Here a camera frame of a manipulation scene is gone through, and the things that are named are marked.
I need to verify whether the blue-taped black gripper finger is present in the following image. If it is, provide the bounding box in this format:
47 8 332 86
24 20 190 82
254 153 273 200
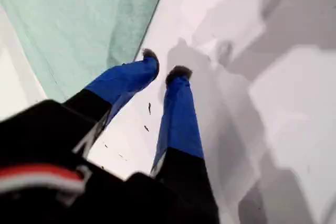
150 65 221 224
64 48 161 130

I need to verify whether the pale green T-shirt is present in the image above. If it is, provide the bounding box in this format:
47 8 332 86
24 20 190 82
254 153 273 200
0 0 171 103

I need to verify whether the red and white wire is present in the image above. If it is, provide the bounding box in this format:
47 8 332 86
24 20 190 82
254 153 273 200
0 165 92 206

